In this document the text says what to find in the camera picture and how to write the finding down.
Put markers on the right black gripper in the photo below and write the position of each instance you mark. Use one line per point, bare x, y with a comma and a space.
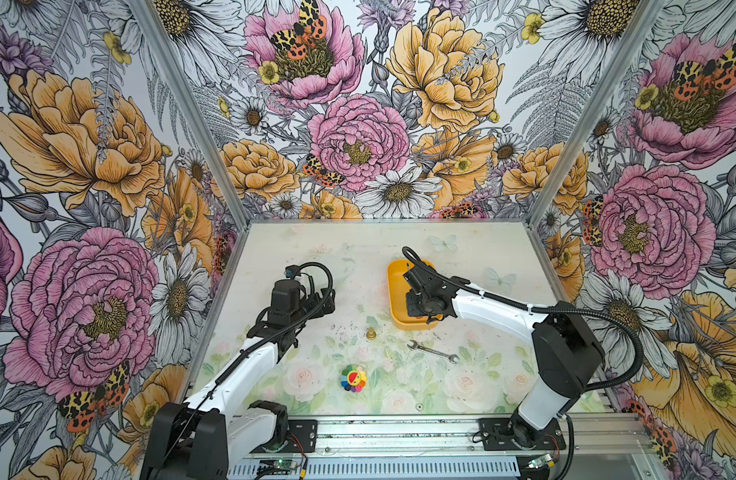
411, 300

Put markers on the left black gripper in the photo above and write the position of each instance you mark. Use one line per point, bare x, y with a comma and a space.
328, 301

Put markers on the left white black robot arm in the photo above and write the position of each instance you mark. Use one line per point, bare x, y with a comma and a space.
201, 437

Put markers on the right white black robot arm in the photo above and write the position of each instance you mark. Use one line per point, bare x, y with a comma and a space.
566, 351

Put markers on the yellow plastic bin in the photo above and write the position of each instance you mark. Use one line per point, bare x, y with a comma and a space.
398, 288

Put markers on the silver open-end wrench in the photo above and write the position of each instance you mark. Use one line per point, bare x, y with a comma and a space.
414, 345

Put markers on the rainbow flower toy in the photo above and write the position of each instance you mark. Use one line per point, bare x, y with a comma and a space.
354, 378

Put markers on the green circuit board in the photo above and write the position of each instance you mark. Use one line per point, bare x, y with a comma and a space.
279, 467

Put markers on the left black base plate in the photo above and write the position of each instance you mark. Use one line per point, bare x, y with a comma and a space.
301, 437

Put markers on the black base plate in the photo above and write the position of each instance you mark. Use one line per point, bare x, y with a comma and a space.
514, 435
301, 437

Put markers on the aluminium frame rail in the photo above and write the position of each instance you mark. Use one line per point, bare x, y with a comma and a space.
447, 435

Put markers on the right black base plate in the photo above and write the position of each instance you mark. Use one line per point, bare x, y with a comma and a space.
514, 435

